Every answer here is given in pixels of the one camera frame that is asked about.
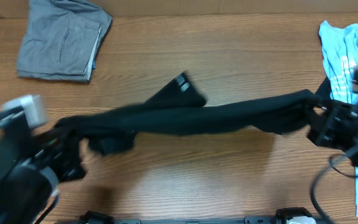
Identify light blue t-shirt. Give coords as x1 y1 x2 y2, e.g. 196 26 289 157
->
319 21 358 217

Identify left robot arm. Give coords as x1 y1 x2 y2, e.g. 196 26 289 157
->
0 106 86 223

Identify folded grey shorts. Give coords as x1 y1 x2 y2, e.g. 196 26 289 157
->
16 0 112 83

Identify dark garment under blue shirt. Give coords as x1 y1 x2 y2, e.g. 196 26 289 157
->
315 77 331 100

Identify black polo shirt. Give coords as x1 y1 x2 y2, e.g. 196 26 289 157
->
55 73 317 155

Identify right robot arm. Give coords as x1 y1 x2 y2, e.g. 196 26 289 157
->
305 67 358 223

